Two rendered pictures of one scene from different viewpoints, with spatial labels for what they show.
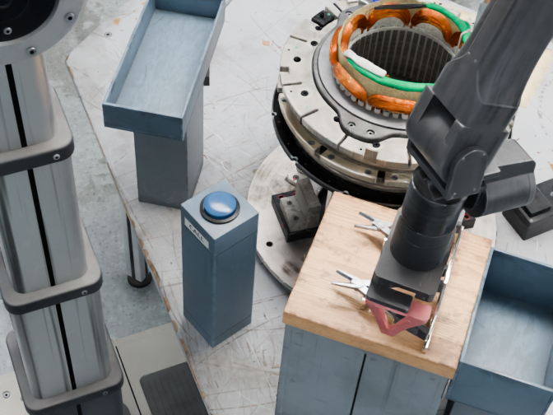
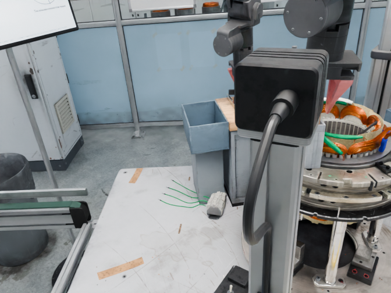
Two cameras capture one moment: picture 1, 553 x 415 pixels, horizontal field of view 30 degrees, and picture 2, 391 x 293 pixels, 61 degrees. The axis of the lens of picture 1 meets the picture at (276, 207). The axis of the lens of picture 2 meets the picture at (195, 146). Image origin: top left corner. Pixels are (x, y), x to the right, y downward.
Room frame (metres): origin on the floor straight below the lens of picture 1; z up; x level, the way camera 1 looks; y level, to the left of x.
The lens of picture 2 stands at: (1.45, -0.65, 1.44)
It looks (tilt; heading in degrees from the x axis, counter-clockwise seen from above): 29 degrees down; 158
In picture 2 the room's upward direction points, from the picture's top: 5 degrees counter-clockwise
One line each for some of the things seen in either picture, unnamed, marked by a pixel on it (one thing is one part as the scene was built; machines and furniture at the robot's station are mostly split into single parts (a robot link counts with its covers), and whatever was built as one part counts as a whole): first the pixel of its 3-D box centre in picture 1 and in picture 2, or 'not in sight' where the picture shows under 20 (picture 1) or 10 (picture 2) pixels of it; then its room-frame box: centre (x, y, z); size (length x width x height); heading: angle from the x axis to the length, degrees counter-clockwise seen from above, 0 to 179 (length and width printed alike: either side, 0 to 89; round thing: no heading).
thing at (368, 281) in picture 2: not in sight; (363, 266); (1.11, -0.12, 0.81); 0.08 x 0.05 x 0.01; 120
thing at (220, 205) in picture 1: (220, 204); not in sight; (0.79, 0.07, 1.04); 0.04 x 0.04 x 0.01
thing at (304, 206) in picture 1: (299, 204); not in sight; (0.96, -0.03, 0.85); 0.06 x 0.04 x 0.05; 22
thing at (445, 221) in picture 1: (440, 198); (241, 36); (0.65, -0.16, 1.26); 0.07 x 0.06 x 0.07; 116
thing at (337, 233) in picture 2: not in sight; (334, 248); (1.10, -0.21, 0.91); 0.02 x 0.02 x 0.21
